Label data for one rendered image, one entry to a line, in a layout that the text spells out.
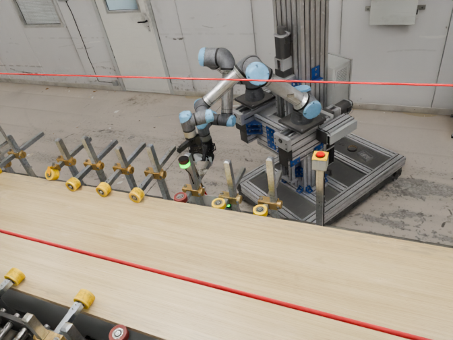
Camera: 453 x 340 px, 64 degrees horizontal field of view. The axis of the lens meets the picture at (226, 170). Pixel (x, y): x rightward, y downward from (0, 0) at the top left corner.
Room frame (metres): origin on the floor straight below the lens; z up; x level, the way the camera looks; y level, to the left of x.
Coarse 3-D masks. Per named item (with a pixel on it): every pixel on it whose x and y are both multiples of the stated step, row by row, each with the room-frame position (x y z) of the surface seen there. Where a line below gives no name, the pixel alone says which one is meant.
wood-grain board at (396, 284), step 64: (0, 192) 2.06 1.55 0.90; (64, 192) 1.92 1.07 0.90; (0, 256) 1.45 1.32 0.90; (64, 256) 1.36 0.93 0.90; (128, 256) 1.27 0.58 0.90; (192, 256) 1.20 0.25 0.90; (256, 256) 1.12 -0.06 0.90; (320, 256) 1.05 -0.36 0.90; (384, 256) 0.99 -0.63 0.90; (448, 256) 0.93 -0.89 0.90; (128, 320) 0.91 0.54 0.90; (192, 320) 0.86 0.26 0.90; (256, 320) 0.80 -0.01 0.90; (320, 320) 0.75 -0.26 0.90; (384, 320) 0.70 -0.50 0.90; (448, 320) 0.66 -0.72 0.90
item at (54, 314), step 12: (0, 300) 1.43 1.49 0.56; (12, 300) 1.36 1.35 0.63; (24, 300) 1.29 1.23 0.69; (36, 300) 1.23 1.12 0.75; (12, 312) 1.42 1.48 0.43; (24, 312) 1.42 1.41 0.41; (36, 312) 1.28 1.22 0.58; (48, 312) 1.22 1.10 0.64; (60, 312) 1.17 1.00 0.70; (48, 324) 1.35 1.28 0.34; (84, 324) 1.10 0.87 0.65; (96, 324) 1.05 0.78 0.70; (108, 324) 1.01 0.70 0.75; (84, 336) 1.20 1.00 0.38; (96, 336) 1.08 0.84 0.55; (108, 336) 1.04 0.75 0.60; (132, 336) 0.95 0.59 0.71; (144, 336) 0.91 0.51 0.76
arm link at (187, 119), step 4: (184, 112) 1.87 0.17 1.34; (188, 112) 1.86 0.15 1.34; (180, 116) 1.84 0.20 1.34; (184, 116) 1.83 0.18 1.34; (188, 116) 1.83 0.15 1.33; (192, 116) 1.84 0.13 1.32; (180, 120) 1.84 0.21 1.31; (184, 120) 1.82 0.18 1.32; (188, 120) 1.82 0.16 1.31; (192, 120) 1.83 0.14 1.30; (184, 124) 1.83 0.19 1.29; (188, 124) 1.82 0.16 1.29; (192, 124) 1.83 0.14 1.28; (184, 128) 1.83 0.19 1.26; (188, 128) 1.82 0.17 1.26; (192, 128) 1.83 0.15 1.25; (188, 132) 1.82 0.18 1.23
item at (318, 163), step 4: (316, 152) 1.42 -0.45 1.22; (324, 152) 1.41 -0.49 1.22; (328, 152) 1.41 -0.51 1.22; (316, 156) 1.40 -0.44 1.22; (324, 156) 1.39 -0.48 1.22; (328, 156) 1.41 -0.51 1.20; (312, 160) 1.38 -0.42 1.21; (316, 160) 1.38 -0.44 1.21; (320, 160) 1.36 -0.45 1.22; (324, 160) 1.36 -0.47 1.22; (312, 164) 1.38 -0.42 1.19; (316, 164) 1.37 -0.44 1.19; (320, 164) 1.36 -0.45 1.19; (324, 164) 1.36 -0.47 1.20; (312, 168) 1.38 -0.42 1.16; (316, 168) 1.37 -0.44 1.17; (320, 168) 1.36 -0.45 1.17; (324, 168) 1.36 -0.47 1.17
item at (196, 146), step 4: (196, 136) 1.84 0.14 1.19; (188, 140) 1.83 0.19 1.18; (192, 140) 1.85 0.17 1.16; (196, 140) 1.84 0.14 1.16; (200, 140) 1.85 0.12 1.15; (192, 144) 1.85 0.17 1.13; (196, 144) 1.84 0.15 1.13; (200, 144) 1.83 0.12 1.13; (188, 148) 1.83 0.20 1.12; (192, 148) 1.83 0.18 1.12; (196, 148) 1.82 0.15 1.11; (200, 148) 1.84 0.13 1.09; (192, 152) 1.83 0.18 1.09; (196, 152) 1.83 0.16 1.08; (200, 152) 1.82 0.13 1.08
